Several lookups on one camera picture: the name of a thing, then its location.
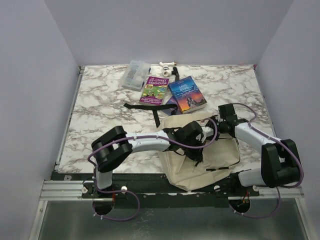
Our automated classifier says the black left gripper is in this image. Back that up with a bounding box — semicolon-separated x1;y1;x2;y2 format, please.
181;136;206;163

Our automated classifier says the beige canvas student backpack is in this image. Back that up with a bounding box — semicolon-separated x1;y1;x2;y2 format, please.
157;112;241;193

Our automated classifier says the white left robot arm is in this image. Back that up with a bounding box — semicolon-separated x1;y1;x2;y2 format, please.
89;121;216;198

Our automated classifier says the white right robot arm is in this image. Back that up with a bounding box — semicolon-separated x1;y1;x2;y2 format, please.
217;103;304;196

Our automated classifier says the Jane Eyre book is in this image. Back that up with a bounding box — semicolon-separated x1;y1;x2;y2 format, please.
166;76;207;115

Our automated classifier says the purple treehouse book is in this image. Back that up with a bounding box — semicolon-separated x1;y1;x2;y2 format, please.
139;76;169;106

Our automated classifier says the white pipe fitting toy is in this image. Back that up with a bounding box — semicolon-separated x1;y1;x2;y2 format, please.
159;62;177;77

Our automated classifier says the clear plastic organizer box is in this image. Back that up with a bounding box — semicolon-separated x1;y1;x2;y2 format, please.
120;60;151;91

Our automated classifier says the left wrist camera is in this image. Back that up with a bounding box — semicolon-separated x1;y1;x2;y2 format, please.
201;126;215;138

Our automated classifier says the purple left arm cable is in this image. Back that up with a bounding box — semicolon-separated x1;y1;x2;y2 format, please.
86;117;221;222

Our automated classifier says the aluminium rail frame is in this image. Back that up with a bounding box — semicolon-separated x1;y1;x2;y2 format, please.
38;179;96;201

